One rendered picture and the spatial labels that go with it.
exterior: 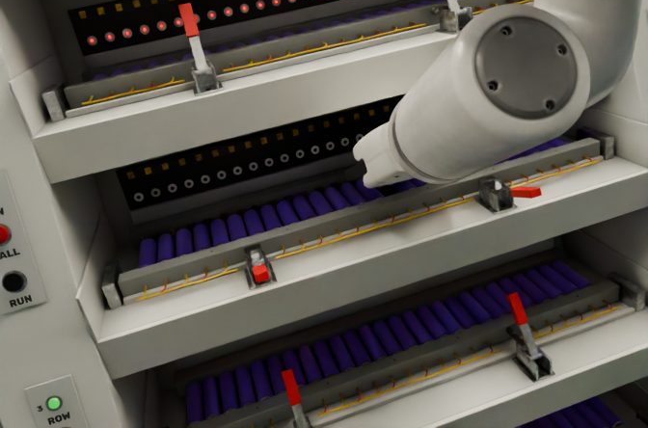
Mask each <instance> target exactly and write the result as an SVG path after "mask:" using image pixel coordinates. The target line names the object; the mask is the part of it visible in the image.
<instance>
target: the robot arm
mask: <svg viewBox="0 0 648 428"><path fill-rule="evenodd" d="M641 2H642V0H534V2H533V6H529V5H524V4H505V5H500V6H496V7H494V8H491V9H488V10H486V11H484V12H482V13H480V14H478V15H477V16H476V17H474V18H473V19H472V20H471V21H470V22H469V23H468V24H467V25H466V26H465V27H464V28H463V29H462V30H461V32H460V33H459V34H458V35H457V36H456V37H455V38H454V40H453V41H452V42H451V43H450V44H449V45H448V47H447V48H446V49H445V50H444V51H443V52H442V54H441V55H440V56H439V57H438V58H437V59H436V61H435V62H434V63H433V64H432V65H431V66H430V67H429V69H428V70H427V71H425V72H424V73H423V75H422V76H421V77H420V79H419V80H418V82H417V83H416V84H415V85H414V86H413V87H412V88H411V90H410V91H408V92H407V93H406V94H405V96H404V97H403V98H402V99H401V100H400V101H399V102H398V104H397V105H396V107H395V108H394V109H393V112H392V114H391V118H390V121H389V122H387V123H385V124H383V125H381V126H379V127H377V128H375V129H374V130H372V131H371V132H369V133H368V134H366V135H365V136H364V137H363V138H362V139H360V141H359V142H357V143H356V144H355V146H354V147H353V153H354V157H355V159H356V160H358V161H361V160H362V159H364V162H362V163H360V164H358V165H356V166H354V167H352V168H350V169H348V170H346V171H345V174H346V177H347V180H348V182H349V181H354V180H358V179H362V178H363V179H364V186H365V187H367V188H369V189H370V188H374V187H377V188H381V187H383V186H384V185H388V184H393V183H396V182H401V181H404V180H408V179H412V178H416V179H418V180H421V181H423V182H427V183H431V184H446V183H450V182H454V181H456V180H459V179H461V178H463V177H466V176H468V175H470V174H474V173H476V172H478V171H480V170H483V169H485V168H487V167H490V166H492V165H494V164H497V163H498V162H500V161H503V160H505V159H507V158H510V157H512V156H514V155H517V154H519V153H521V152H524V151H526V150H528V149H531V148H533V147H537V146H539V145H541V144H544V143H546V142H548V141H550V140H552V139H554V138H556V137H558V136H560V135H561V134H563V133H564V132H566V131H567V130H568V129H569V128H570V127H571V126H572V125H573V124H574V123H575V122H576V121H577V119H578V118H579V117H580V116H581V113H582V111H583V110H585V109H586V108H588V107H590V106H592V105H593V104H595V103H597V102H598V101H600V100H601V99H603V98H604V97H605V96H607V95H608V94H609V93H611V92H612V91H613V90H614V89H615V88H616V87H617V85H618V84H619V83H620V82H621V80H622V79H623V77H624V75H625V74H626V72H627V70H628V67H629V65H630V62H631V59H632V56H633V54H634V50H635V41H636V35H637V30H638V24H639V17H640V10H641Z"/></svg>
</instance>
